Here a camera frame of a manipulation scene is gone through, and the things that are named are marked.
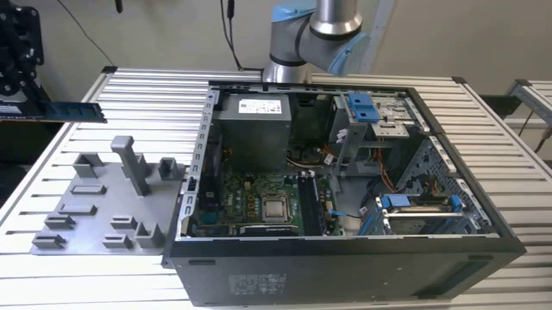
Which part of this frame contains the silver CPU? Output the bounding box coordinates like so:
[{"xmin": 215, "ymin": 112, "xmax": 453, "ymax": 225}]
[{"xmin": 262, "ymin": 200, "xmax": 288, "ymax": 222}]

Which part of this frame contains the black equipment stand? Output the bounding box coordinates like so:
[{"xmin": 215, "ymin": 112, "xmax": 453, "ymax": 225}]
[{"xmin": 0, "ymin": 74, "xmax": 68, "ymax": 165}]

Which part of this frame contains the thin black wall cable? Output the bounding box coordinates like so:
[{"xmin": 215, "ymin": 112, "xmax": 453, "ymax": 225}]
[{"xmin": 54, "ymin": 0, "xmax": 113, "ymax": 68}]

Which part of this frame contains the green motherboard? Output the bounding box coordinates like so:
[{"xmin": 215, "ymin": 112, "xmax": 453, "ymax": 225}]
[{"xmin": 188, "ymin": 170, "xmax": 346, "ymax": 238}]

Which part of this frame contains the black empty RAM slot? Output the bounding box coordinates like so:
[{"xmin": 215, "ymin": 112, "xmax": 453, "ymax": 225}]
[{"xmin": 298, "ymin": 172, "xmax": 315, "ymax": 236}]

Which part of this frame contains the blue connector black wire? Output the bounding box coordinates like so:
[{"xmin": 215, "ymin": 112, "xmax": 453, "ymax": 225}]
[{"xmin": 327, "ymin": 208, "xmax": 371, "ymax": 221}]

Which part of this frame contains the grey plastic parts rack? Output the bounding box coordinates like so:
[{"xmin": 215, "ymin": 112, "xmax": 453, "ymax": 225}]
[{"xmin": 28, "ymin": 135, "xmax": 193, "ymax": 256}]

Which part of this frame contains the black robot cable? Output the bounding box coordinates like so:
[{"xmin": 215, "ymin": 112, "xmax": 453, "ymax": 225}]
[{"xmin": 220, "ymin": 0, "xmax": 264, "ymax": 72}]

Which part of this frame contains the black graphics card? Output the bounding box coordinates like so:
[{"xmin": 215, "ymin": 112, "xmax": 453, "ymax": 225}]
[{"xmin": 231, "ymin": 223, "xmax": 302, "ymax": 238}]

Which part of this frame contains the adjacent aluminium table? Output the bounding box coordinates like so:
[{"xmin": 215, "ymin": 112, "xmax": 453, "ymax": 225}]
[{"xmin": 502, "ymin": 79, "xmax": 552, "ymax": 130}]

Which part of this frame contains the blue plastic drive clip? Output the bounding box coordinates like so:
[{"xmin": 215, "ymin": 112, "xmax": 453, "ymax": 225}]
[
  {"xmin": 355, "ymin": 108, "xmax": 378, "ymax": 124},
  {"xmin": 346, "ymin": 92, "xmax": 373, "ymax": 110}
]

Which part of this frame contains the grey metal drive cage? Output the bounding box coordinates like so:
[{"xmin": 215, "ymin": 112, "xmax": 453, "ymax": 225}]
[{"xmin": 327, "ymin": 92, "xmax": 429, "ymax": 178}]

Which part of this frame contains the hard disk in blue carrier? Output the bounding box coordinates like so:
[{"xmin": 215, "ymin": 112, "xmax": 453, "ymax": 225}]
[{"xmin": 373, "ymin": 192, "xmax": 469, "ymax": 236}]

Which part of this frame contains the grey power supply unit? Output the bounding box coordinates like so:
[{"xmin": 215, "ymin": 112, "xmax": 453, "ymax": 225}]
[{"xmin": 212, "ymin": 93, "xmax": 292, "ymax": 172}]

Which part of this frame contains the black PC case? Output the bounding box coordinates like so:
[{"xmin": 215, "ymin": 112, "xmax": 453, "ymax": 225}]
[{"xmin": 161, "ymin": 79, "xmax": 528, "ymax": 307}]

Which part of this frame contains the orange wire bundle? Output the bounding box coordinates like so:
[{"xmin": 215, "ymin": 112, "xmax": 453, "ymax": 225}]
[{"xmin": 373, "ymin": 147, "xmax": 395, "ymax": 194}]

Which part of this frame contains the green RAM stick white label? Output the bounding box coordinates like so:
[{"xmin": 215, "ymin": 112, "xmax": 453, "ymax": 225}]
[{"xmin": 0, "ymin": 100, "xmax": 108, "ymax": 125}]

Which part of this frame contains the CPU socket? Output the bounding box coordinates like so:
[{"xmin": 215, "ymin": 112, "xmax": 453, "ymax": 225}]
[{"xmin": 256, "ymin": 191, "xmax": 295, "ymax": 226}]

